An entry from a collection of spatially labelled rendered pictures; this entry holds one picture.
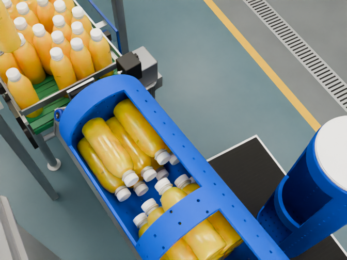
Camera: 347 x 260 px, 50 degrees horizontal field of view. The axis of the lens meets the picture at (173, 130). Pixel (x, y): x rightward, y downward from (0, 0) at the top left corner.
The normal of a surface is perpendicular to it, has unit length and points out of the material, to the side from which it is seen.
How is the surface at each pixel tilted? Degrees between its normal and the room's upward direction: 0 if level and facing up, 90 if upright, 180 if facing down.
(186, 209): 5
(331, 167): 0
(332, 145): 0
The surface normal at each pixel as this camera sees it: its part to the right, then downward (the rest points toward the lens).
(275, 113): 0.02, -0.50
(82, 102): -0.30, -0.26
